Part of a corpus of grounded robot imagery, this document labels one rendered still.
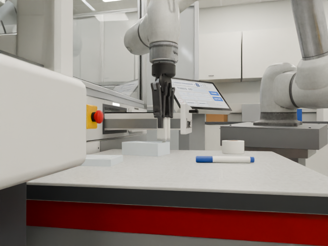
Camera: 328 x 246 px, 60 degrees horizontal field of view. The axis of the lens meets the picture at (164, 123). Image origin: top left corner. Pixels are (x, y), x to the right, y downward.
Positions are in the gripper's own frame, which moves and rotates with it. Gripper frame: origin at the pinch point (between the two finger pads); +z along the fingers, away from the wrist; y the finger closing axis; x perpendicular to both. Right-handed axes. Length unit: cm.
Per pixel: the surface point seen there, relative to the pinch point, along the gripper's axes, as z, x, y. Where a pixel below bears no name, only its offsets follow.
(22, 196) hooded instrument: 7, -9, -57
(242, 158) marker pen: 6.8, -26.1, -11.2
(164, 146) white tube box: 5.2, -1.6, -2.8
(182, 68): -57, 66, 179
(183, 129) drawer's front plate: 0.4, -1.9, 12.1
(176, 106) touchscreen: -14, 34, 91
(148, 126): -0.8, 10.9, 10.3
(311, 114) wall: -17, -55, 406
